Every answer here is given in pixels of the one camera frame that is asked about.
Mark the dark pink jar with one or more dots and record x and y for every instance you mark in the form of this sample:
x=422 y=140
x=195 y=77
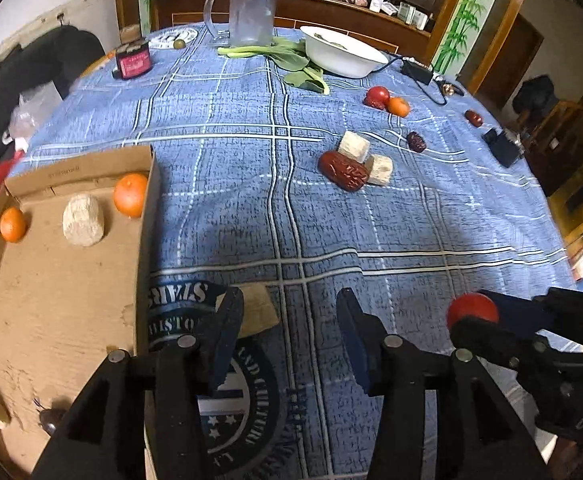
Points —
x=132 y=62

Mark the bamboo wall sticker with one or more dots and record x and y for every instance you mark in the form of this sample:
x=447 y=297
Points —
x=464 y=15

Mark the wooden chair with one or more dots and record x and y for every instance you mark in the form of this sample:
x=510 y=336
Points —
x=571 y=160

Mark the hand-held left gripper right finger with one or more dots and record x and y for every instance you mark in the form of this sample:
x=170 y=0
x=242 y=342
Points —
x=357 y=342

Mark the white bowl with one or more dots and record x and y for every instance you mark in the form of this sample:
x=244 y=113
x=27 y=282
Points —
x=341 y=57

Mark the small beige sugarcane chunk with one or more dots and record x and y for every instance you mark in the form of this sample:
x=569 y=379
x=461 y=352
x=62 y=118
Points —
x=82 y=220

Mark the black sofa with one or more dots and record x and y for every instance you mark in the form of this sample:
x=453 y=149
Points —
x=36 y=75

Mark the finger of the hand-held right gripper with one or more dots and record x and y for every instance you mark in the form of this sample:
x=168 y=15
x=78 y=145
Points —
x=501 y=342
x=514 y=307

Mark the green bok choy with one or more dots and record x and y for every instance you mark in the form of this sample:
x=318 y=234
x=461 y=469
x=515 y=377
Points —
x=306 y=79
x=256 y=51

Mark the black box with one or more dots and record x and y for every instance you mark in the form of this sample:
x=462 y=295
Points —
x=505 y=149

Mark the printed plate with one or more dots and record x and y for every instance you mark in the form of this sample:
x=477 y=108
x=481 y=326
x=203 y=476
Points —
x=164 y=40

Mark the brown wooden door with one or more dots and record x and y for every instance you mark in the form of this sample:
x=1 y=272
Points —
x=514 y=60

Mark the small red tomato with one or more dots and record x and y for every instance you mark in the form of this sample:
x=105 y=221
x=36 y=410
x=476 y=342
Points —
x=379 y=94

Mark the large red jujube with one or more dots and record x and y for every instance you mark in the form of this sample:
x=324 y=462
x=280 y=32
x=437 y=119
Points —
x=344 y=170

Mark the wooden counter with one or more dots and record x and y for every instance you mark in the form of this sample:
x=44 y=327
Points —
x=321 y=12

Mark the large red tomato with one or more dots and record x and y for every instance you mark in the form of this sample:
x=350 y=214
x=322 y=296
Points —
x=471 y=307

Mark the brown cardboard box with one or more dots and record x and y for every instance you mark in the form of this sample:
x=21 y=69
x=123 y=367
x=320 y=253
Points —
x=61 y=300

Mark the large orange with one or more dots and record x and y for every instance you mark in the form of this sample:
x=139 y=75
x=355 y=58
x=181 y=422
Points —
x=130 y=194

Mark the green olive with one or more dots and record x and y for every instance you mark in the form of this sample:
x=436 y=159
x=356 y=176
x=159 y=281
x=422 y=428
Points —
x=179 y=44

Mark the white boxes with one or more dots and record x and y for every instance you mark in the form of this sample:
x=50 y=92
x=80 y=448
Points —
x=414 y=14

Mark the dark wrinkled jujube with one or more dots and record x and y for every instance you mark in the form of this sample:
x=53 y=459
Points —
x=416 y=141

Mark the black bag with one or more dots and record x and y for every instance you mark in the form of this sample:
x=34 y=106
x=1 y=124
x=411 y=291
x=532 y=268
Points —
x=536 y=95

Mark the small orange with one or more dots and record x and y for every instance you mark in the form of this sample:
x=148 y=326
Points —
x=11 y=225

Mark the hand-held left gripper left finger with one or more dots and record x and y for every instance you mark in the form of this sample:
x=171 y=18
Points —
x=226 y=342

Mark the clear plastic pitcher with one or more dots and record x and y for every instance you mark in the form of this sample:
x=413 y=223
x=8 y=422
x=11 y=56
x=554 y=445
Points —
x=251 y=10

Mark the small black block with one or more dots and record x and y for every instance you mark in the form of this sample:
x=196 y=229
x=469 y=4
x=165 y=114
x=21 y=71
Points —
x=489 y=136

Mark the dark brown plum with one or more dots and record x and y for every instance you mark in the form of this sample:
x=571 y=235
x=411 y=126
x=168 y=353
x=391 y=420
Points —
x=52 y=421

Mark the small red jujube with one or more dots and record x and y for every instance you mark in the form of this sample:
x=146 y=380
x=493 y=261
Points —
x=371 y=104

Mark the black power adapter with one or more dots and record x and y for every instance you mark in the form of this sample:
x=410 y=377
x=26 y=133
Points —
x=417 y=71

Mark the crumpled clear plastic bag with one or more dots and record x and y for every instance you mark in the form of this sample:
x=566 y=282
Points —
x=31 y=112

